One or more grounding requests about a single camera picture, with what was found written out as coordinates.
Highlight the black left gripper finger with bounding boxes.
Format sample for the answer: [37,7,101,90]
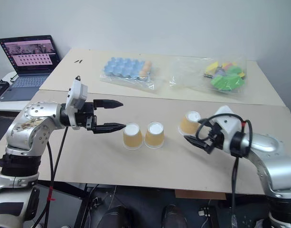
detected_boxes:
[92,122,127,134]
[93,99,124,110]

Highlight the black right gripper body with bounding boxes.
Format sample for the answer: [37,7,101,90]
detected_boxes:
[202,123,226,154]

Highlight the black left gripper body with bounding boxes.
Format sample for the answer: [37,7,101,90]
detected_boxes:
[75,101,98,132]

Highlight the yellow paper cup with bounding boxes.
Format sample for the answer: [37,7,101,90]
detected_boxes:
[144,121,165,150]
[122,122,143,151]
[178,110,202,137]

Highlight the blue egg tray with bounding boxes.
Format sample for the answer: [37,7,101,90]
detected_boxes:
[102,57,146,79]

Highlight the large green toy block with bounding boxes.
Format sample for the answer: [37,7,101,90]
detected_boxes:
[210,72,246,91]

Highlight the grey purple toy block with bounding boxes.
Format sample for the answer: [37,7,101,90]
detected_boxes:
[213,67,228,78]

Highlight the clear plastic bag, toy blocks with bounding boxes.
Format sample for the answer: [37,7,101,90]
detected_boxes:
[168,56,248,97]

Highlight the yellow toy block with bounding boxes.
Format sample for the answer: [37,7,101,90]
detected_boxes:
[204,61,220,74]

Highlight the small green toy block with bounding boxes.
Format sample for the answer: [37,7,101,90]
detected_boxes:
[226,66,244,75]

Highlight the small black connector box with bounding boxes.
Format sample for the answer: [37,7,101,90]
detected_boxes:
[197,206,211,218]

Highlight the dark rounded shape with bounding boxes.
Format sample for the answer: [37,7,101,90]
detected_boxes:
[99,205,134,228]
[160,203,188,228]

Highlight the open blue laptop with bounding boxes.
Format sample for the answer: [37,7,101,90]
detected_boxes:
[0,35,62,102]

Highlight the black panel under table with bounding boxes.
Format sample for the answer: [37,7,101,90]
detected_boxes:
[35,183,88,228]

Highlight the white side table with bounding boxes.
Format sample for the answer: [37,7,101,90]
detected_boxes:
[0,70,51,112]

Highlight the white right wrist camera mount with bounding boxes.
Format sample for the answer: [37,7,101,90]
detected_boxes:
[211,105,244,153]

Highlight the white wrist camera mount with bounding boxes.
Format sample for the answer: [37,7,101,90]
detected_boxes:
[211,105,244,153]
[65,77,89,131]

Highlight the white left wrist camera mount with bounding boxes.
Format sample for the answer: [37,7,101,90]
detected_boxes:
[65,77,89,131]

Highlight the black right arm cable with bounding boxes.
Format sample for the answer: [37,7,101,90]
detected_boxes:
[196,114,253,228]

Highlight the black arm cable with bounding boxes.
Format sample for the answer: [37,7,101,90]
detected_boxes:
[31,142,55,228]
[43,126,69,228]
[196,114,253,228]

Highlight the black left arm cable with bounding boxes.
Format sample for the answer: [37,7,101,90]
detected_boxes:
[43,126,69,228]
[31,142,55,228]

